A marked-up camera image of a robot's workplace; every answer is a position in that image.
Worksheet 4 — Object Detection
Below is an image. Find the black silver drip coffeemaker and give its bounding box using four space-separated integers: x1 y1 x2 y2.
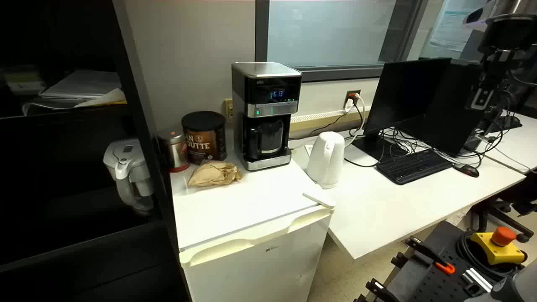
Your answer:
231 60 304 172

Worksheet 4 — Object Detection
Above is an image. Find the yellow red emergency stop button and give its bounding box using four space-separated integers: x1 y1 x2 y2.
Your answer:
469 225 529 268

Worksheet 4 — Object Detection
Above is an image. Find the white electric kettle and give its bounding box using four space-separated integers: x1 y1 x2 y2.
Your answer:
304 131 348 189

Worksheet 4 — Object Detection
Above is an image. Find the crumpled brown paper bag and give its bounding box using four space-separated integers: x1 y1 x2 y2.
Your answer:
187 159 246 189

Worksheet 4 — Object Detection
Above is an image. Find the dark brown coffee can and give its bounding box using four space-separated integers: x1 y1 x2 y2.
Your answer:
180 109 229 166

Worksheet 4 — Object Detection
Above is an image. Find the small red silver can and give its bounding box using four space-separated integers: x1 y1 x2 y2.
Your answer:
158 129 190 174

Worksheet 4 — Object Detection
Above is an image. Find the white mini fridge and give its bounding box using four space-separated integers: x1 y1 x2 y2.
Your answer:
169 157 336 302

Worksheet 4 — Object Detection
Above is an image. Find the grey framed window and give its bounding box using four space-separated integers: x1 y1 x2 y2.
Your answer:
254 0 537 82

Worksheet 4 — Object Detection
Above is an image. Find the white water filter pitcher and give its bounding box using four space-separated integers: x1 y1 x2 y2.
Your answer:
101 137 157 216

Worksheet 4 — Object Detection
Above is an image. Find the black keyboard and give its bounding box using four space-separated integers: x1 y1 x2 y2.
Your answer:
377 149 454 186

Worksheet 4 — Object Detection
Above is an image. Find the small black clamp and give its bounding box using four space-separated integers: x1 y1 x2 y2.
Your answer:
390 250 412 270
365 277 403 302

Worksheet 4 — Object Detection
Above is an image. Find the stack of white papers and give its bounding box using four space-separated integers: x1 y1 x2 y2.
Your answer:
23 68 130 115

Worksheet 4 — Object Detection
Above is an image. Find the black computer mouse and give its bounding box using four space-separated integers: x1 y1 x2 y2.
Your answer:
454 162 482 179

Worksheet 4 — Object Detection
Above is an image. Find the black perforated mounting board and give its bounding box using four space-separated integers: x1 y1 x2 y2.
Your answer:
385 219 489 302

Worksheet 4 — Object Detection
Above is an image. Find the black shelving unit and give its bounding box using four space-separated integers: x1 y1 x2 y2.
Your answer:
0 0 192 302

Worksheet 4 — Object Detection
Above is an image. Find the black office chair base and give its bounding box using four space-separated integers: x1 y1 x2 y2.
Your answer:
471 186 537 243

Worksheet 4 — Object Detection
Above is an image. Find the beige wall outlet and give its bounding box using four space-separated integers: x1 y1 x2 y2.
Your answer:
222 97 237 119

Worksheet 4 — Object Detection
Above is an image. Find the white wall power outlet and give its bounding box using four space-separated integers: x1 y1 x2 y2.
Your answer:
345 89 363 110

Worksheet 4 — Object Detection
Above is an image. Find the orange handled black clamp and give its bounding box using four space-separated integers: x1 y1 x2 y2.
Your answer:
407 236 459 277

